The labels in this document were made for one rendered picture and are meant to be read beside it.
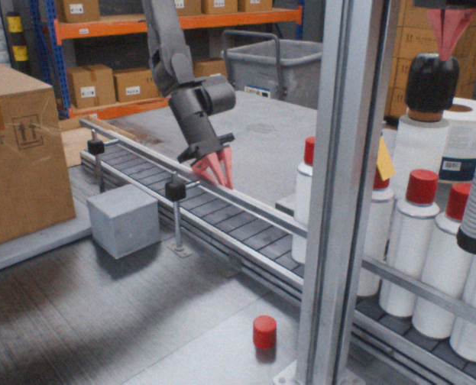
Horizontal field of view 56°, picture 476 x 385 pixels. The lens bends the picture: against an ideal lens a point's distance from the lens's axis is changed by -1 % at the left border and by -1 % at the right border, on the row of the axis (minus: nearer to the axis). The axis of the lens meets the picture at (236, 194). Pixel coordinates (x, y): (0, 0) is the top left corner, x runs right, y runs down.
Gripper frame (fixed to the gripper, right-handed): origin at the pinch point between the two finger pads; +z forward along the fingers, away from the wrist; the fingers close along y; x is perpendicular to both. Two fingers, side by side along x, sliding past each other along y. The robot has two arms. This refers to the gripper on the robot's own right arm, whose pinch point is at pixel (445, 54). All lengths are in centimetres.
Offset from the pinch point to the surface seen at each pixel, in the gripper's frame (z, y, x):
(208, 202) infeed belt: 30.9, 34.6, 18.4
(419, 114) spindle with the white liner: 11.5, 4.6, -5.6
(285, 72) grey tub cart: 51, 163, -155
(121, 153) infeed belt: 31, 71, 17
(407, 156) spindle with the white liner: 19.0, 4.9, -4.1
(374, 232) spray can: 19.6, -4.0, 21.7
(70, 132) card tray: 36, 109, 14
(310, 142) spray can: 10.3, 8.1, 20.6
